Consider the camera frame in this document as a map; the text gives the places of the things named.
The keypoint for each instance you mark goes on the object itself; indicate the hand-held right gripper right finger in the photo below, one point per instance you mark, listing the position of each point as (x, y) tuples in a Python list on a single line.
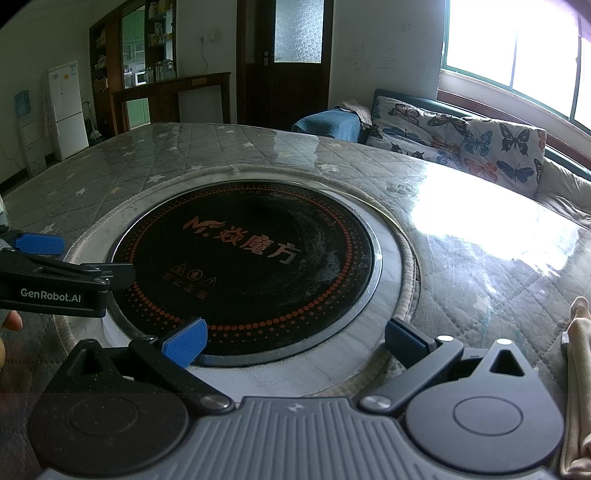
[(406, 341)]

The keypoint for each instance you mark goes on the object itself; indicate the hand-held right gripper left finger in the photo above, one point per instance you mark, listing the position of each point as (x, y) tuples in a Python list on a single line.
[(184, 344)]

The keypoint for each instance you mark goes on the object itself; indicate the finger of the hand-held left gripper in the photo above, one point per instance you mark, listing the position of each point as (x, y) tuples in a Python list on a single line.
[(39, 244), (115, 274)]

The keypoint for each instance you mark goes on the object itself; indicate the cream cloth garment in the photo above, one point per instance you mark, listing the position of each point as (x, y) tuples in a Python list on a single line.
[(577, 369)]

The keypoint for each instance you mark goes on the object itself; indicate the person's left hand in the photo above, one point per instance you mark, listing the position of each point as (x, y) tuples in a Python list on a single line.
[(11, 320)]

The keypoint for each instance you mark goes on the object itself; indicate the round black induction cooktop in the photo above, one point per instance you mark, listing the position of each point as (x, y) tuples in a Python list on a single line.
[(254, 286)]

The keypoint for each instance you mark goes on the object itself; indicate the white water dispenser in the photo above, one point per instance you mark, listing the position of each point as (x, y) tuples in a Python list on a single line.
[(32, 138)]

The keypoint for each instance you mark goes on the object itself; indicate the broom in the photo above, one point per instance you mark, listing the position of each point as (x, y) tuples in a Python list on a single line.
[(94, 134)]

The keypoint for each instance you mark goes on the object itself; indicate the white refrigerator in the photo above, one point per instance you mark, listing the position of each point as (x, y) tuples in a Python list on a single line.
[(69, 115)]

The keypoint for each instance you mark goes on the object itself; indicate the grey star quilted table cover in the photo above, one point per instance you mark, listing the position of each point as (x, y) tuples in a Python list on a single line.
[(184, 152)]

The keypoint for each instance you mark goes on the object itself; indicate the dark wooden console counter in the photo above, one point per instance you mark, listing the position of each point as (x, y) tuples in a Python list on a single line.
[(175, 83)]

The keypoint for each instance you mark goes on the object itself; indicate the glass jar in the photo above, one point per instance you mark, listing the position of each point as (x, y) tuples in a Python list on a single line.
[(169, 69), (159, 71)]

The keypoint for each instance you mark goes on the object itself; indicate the dark wooden shelf cabinet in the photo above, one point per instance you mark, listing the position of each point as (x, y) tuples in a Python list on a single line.
[(113, 46)]

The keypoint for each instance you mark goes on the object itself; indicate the plain beige cushion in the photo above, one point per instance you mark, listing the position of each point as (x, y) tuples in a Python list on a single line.
[(568, 184)]

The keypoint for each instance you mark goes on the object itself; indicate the blue quilted armrest cover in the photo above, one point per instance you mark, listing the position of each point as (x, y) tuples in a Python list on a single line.
[(328, 122)]

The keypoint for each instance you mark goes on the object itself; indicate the beige towel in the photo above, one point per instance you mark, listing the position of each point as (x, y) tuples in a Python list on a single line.
[(358, 110)]

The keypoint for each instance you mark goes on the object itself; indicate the dark wooden door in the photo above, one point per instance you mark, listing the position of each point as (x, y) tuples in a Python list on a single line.
[(291, 92)]

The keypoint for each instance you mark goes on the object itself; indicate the green framed window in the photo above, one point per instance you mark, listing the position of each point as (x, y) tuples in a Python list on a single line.
[(475, 32)]

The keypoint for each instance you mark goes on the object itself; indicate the white wall socket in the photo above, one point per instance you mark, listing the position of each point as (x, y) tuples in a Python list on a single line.
[(208, 36)]

